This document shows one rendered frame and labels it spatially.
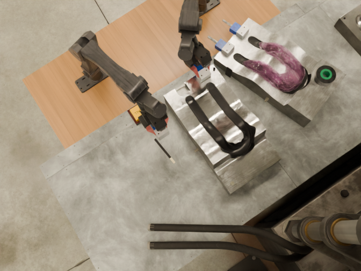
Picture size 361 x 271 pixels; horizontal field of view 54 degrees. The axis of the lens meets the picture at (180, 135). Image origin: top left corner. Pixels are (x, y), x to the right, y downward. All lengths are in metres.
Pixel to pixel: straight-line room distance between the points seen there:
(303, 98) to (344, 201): 0.46
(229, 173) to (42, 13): 2.07
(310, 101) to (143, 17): 0.88
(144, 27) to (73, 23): 1.18
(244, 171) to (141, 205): 0.46
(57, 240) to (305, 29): 1.90
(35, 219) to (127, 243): 1.11
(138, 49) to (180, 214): 0.79
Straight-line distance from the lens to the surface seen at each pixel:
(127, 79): 1.25
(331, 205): 1.64
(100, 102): 1.69
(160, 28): 1.80
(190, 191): 1.54
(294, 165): 1.60
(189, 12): 1.37
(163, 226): 1.49
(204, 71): 1.53
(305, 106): 1.56
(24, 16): 3.09
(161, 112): 1.26
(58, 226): 2.50
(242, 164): 1.50
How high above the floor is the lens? 2.33
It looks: 75 degrees down
